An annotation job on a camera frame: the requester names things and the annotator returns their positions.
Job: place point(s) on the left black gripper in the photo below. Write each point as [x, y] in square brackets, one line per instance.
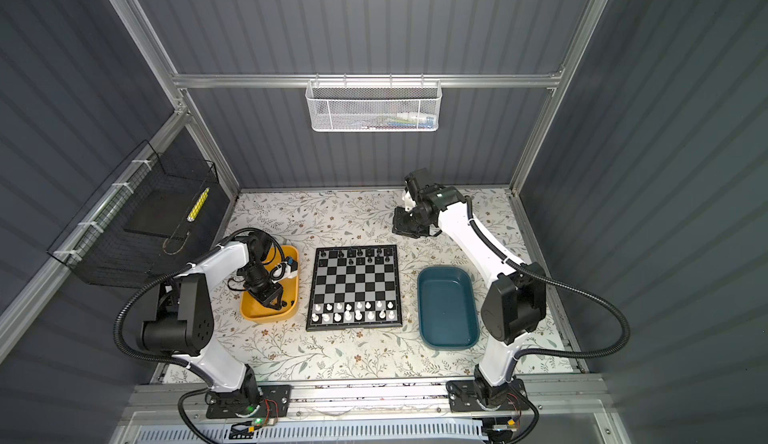
[266, 299]

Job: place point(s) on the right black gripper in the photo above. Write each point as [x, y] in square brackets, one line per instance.
[399, 228]

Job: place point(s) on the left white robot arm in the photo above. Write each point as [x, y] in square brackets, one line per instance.
[181, 326]

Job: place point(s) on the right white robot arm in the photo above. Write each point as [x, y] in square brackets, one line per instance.
[514, 303]

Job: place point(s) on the black white chess board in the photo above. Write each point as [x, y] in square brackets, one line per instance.
[355, 287]

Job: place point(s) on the yellow plastic tray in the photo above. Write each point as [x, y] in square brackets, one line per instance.
[252, 311]

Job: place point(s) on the teal plastic tray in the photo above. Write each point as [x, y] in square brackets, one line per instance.
[446, 309]

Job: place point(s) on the markers in white basket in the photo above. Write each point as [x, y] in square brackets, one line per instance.
[413, 121]

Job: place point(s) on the yellow marker pen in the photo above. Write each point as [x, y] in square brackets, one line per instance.
[198, 205]

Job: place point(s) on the black foam pad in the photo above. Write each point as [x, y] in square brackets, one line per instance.
[162, 214]

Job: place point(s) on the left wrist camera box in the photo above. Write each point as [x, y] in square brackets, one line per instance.
[289, 268]

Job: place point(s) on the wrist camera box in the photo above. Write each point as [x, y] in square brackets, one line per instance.
[289, 268]
[417, 185]

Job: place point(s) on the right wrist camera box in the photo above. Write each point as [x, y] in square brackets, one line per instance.
[417, 185]

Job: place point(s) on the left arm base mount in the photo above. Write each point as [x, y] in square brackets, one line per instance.
[270, 401]

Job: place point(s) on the white wire mesh basket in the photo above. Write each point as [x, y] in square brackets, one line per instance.
[341, 109]

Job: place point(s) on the black wire mesh basket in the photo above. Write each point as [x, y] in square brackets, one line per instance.
[101, 253]

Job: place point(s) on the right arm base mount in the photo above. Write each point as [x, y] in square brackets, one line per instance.
[467, 396]

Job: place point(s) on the aluminium front rail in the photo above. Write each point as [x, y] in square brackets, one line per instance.
[385, 399]

